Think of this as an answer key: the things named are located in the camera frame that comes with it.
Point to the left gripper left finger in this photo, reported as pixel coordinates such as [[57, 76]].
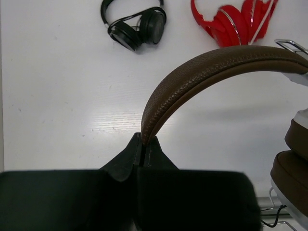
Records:
[[71, 200]]

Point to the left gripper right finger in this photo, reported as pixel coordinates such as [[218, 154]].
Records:
[[171, 199]]

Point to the brown silver headphones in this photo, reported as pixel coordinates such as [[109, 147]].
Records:
[[289, 174]]

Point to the left black headphones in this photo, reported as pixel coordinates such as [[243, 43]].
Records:
[[132, 31]]

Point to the red headphones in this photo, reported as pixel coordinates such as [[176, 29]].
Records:
[[233, 27]]

